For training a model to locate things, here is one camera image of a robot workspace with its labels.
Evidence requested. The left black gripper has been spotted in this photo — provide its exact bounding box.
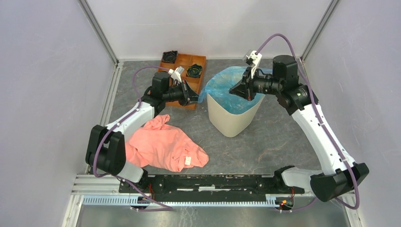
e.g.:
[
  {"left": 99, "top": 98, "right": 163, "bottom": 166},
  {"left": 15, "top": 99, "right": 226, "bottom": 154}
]
[{"left": 163, "top": 79, "right": 204, "bottom": 107}]

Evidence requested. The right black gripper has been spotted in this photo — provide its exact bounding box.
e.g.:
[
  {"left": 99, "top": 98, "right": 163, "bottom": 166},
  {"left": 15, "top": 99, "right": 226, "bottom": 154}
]
[{"left": 229, "top": 65, "right": 283, "bottom": 101}]

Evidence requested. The blue plastic trash bag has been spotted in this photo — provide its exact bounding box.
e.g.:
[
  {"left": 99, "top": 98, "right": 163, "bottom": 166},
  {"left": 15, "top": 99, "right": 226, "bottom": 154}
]
[{"left": 198, "top": 66, "right": 273, "bottom": 115}]

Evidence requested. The cream plastic trash bin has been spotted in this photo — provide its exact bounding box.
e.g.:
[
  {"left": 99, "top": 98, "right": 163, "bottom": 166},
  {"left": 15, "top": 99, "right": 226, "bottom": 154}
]
[{"left": 206, "top": 66, "right": 266, "bottom": 138}]

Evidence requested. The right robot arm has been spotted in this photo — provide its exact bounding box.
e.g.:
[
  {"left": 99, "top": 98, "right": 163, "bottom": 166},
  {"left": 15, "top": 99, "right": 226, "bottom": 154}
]
[{"left": 229, "top": 52, "right": 369, "bottom": 202}]

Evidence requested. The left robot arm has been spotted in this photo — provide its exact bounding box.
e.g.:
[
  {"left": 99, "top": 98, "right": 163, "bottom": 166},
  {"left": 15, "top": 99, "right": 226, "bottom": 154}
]
[{"left": 85, "top": 70, "right": 199, "bottom": 193}]

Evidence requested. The rolled dark tie right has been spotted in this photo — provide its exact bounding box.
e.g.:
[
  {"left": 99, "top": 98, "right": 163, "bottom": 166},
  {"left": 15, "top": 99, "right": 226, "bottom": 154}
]
[{"left": 186, "top": 64, "right": 203, "bottom": 78}]

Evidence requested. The orange wooden divided tray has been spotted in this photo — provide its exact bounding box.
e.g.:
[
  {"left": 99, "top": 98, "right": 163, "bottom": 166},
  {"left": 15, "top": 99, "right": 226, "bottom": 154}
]
[{"left": 159, "top": 51, "right": 207, "bottom": 94}]

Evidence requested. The pink cloth shirt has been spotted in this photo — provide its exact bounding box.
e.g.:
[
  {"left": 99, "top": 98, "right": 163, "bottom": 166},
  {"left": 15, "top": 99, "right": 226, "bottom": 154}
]
[{"left": 125, "top": 114, "right": 209, "bottom": 172}]

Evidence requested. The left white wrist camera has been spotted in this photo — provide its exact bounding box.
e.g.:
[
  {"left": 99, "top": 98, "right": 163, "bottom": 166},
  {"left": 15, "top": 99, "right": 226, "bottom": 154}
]
[{"left": 167, "top": 66, "right": 184, "bottom": 83}]

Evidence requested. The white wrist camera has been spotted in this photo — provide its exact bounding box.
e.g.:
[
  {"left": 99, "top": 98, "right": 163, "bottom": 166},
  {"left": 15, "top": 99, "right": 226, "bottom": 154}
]
[
  {"left": 167, "top": 66, "right": 184, "bottom": 83},
  {"left": 243, "top": 50, "right": 262, "bottom": 79}
]

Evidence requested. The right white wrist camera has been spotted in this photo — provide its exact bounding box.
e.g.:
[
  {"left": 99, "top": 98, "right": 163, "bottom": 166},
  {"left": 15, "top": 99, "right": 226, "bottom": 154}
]
[{"left": 243, "top": 50, "right": 262, "bottom": 79}]

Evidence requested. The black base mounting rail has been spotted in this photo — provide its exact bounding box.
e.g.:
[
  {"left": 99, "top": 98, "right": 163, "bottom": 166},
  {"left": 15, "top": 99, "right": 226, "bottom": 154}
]
[{"left": 135, "top": 175, "right": 305, "bottom": 202}]

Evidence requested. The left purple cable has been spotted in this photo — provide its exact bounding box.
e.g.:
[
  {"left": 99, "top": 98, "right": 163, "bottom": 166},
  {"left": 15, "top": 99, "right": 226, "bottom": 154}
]
[{"left": 92, "top": 66, "right": 174, "bottom": 212}]

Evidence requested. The right aluminium corner post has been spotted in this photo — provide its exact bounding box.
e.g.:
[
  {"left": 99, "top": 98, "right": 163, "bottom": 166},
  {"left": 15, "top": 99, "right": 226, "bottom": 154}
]
[{"left": 300, "top": 0, "right": 340, "bottom": 61}]

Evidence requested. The aluminium corner post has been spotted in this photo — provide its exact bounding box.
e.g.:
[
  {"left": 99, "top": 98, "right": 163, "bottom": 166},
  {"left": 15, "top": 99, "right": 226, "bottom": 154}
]
[
  {"left": 300, "top": 0, "right": 340, "bottom": 61},
  {"left": 78, "top": 0, "right": 119, "bottom": 65}
]

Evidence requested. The left aluminium corner post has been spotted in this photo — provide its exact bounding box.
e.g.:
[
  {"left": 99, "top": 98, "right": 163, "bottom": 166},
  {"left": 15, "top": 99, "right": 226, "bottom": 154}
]
[{"left": 78, "top": 0, "right": 119, "bottom": 65}]

